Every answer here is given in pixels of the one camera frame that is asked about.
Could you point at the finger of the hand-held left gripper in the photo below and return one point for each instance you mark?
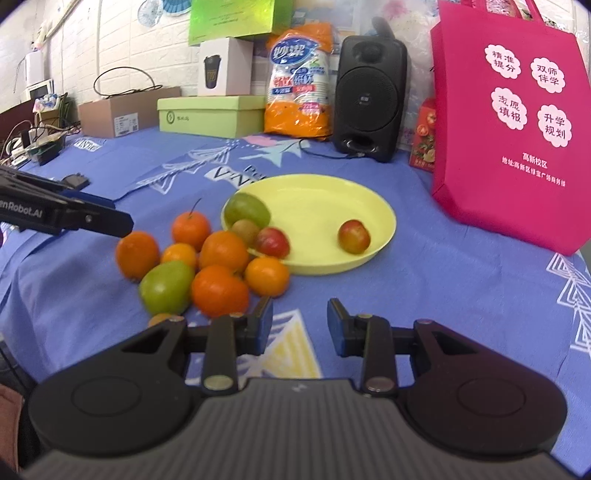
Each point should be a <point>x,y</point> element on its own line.
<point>113,222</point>
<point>94,201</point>

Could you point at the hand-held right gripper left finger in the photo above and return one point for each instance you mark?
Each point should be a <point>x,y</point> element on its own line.
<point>265,323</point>

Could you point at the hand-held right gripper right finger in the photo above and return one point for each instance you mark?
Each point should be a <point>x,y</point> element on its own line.
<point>334,325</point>

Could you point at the pile of oranges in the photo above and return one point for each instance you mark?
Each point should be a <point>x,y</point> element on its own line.
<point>219,290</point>

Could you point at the yellow plastic plate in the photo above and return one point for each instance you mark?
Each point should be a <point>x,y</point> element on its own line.
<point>314,207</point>

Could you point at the red apple at rim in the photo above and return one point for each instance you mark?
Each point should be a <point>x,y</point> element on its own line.
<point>273,242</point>

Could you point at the green mango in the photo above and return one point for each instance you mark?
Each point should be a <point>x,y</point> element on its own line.
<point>166,286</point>
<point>247,210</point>

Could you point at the brown cardboard box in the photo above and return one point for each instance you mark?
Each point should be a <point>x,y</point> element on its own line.
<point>120,115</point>

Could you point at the red apple on plate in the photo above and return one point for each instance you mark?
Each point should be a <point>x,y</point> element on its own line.
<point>354,236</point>

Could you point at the small brownish green kiwi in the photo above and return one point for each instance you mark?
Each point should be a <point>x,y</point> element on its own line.
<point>244,230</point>

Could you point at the small white screen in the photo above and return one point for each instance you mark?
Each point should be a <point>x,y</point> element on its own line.
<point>42,89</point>

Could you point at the blue printed tablecloth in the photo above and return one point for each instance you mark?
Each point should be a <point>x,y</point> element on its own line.
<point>461,286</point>

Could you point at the white appliance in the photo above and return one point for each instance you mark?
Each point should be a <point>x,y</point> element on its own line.
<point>36,67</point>

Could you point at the green shoe box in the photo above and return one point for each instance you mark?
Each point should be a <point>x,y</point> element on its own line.
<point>207,117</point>

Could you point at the white box with cup print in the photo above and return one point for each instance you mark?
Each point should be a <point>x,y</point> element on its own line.
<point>231,69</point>

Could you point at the blue white fan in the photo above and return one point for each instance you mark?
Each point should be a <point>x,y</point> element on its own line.
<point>161,9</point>

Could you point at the red printed box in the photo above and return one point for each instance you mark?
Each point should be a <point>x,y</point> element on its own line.
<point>422,138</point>

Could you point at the pink tote bag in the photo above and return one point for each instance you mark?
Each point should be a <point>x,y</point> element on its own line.
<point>498,194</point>

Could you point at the orange pack of paper cups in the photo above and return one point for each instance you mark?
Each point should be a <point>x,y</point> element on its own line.
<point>298,92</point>

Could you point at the green gift bag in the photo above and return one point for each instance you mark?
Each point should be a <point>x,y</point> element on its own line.
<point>235,21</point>

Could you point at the black speaker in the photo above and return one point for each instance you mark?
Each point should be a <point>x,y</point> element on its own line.
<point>369,97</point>

